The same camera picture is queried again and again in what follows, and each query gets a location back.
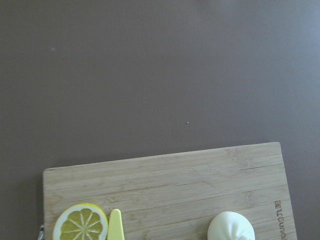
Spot bamboo cutting board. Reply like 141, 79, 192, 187
43, 142, 297, 240

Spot lemon slice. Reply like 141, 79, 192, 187
52, 203, 109, 240

